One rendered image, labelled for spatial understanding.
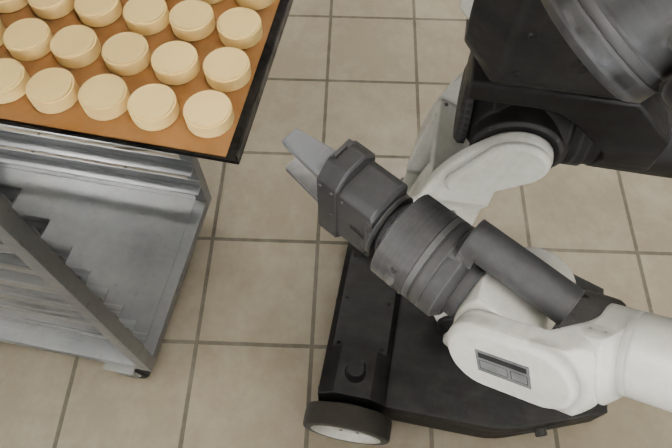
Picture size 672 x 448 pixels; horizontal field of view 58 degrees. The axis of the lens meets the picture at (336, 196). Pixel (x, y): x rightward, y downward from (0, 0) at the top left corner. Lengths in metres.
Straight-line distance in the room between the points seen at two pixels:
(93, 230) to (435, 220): 1.27
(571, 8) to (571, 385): 0.27
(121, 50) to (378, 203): 0.34
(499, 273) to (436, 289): 0.05
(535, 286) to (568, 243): 1.35
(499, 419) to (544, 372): 0.96
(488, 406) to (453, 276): 0.95
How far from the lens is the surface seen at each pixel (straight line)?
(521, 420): 1.46
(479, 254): 0.50
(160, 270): 1.58
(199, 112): 0.63
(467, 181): 0.78
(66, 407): 1.71
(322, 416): 1.39
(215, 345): 1.64
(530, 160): 0.73
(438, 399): 1.43
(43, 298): 1.35
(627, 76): 0.35
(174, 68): 0.68
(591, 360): 0.48
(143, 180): 1.63
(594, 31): 0.34
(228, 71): 0.66
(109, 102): 0.67
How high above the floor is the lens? 1.55
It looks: 60 degrees down
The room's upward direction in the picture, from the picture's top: straight up
